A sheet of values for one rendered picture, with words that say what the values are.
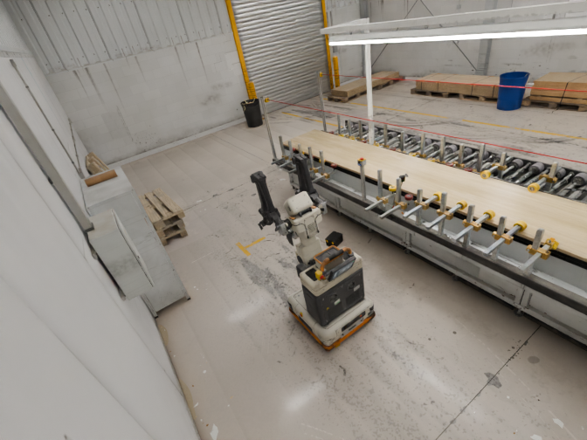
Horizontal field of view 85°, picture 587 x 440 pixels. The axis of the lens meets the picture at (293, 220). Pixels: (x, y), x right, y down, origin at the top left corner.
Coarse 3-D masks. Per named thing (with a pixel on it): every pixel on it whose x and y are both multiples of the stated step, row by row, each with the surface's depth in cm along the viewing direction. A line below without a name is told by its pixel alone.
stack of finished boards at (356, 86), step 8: (376, 72) 1118; (384, 72) 1096; (392, 72) 1075; (360, 80) 1063; (376, 80) 1032; (384, 80) 1051; (336, 88) 1030; (344, 88) 1011; (352, 88) 993; (360, 88) 1003; (344, 96) 997
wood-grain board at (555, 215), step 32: (352, 160) 426; (384, 160) 409; (416, 160) 394; (416, 192) 334; (448, 192) 323; (480, 192) 314; (512, 192) 305; (512, 224) 267; (544, 224) 261; (576, 224) 254; (576, 256) 230
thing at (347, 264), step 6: (348, 258) 269; (354, 258) 261; (342, 264) 257; (348, 264) 259; (324, 270) 260; (330, 270) 261; (336, 270) 253; (342, 270) 263; (324, 276) 259; (330, 276) 258; (336, 276) 265
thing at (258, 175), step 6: (252, 174) 268; (258, 174) 268; (258, 180) 263; (264, 180) 265; (264, 186) 267; (264, 192) 269; (270, 198) 273; (270, 204) 274; (270, 210) 275; (276, 210) 279; (270, 216) 276; (270, 222) 280
